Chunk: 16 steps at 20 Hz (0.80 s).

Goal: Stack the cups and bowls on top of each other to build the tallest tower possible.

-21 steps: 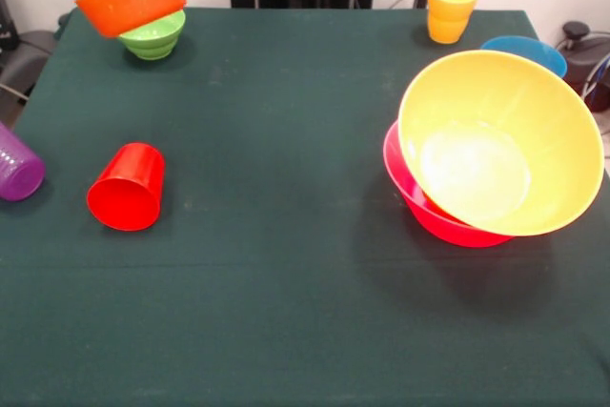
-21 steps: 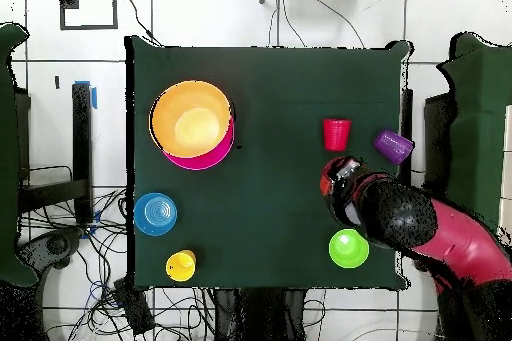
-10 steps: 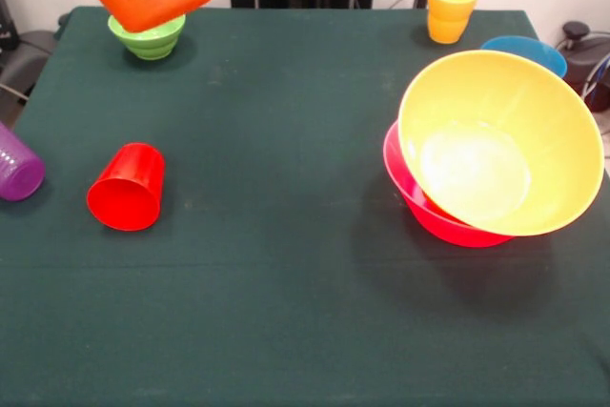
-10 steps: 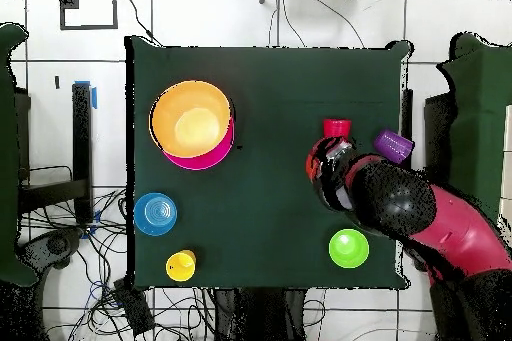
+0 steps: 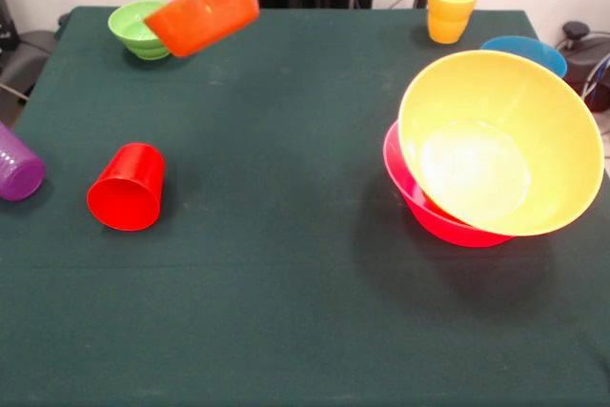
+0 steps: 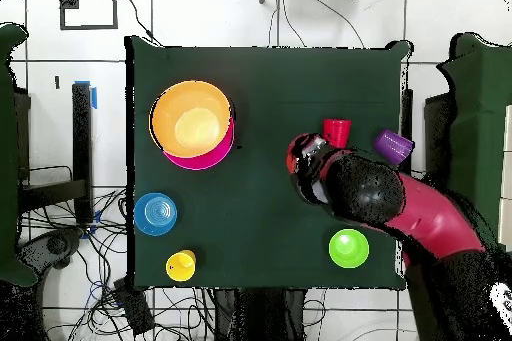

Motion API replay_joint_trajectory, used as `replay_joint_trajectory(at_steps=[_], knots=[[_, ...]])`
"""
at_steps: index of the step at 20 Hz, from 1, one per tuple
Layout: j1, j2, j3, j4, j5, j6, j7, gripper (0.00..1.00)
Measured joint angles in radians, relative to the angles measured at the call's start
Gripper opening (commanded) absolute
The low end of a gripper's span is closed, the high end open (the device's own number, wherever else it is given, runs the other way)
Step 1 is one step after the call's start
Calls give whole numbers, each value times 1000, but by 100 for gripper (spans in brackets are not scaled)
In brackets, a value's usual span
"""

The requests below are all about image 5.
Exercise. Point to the small orange bowl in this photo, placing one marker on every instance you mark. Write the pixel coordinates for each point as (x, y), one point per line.
(205, 21)

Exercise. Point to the dark green tablecloth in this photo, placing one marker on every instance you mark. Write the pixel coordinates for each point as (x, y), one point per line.
(286, 307)

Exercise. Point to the large orange bowl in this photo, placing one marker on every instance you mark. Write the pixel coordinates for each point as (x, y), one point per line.
(524, 102)

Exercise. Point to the red cup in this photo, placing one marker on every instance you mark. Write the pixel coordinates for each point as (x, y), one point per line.
(126, 197)

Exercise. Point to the large pink bowl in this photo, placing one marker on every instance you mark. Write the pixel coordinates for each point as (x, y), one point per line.
(414, 207)

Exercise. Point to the small green bowl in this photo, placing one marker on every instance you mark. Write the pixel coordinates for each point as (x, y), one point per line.
(128, 26)

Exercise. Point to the small blue bowl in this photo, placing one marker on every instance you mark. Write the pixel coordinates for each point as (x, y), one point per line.
(534, 47)

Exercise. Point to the purple cup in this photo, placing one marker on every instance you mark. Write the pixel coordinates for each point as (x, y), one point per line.
(16, 168)

